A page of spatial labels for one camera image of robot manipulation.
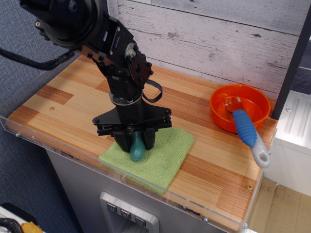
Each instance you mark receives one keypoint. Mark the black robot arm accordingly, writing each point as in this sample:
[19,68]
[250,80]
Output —
[85,27]

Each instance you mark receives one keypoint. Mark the grey toy fridge cabinet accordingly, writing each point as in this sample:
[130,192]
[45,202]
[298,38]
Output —
[83,185]

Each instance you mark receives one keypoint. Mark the silver dispenser button panel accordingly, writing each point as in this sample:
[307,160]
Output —
[123,217]

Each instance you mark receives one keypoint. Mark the dark right vertical post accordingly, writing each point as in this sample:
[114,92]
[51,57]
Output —
[293,67]

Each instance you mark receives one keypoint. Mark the fork with blue grey handle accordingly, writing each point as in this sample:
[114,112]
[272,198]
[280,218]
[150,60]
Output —
[247,132]

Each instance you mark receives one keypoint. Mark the green knitted cloth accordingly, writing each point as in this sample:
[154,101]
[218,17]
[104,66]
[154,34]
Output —
[159,165]

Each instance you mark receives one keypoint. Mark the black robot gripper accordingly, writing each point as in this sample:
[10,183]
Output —
[131,116]

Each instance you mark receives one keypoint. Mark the orange plastic bowl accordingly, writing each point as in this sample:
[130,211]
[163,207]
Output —
[255,103]

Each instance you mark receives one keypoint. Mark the white ribbed appliance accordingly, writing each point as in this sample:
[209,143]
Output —
[291,146]

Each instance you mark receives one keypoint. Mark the green toy cucumber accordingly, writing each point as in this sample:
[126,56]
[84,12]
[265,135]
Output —
[138,149]

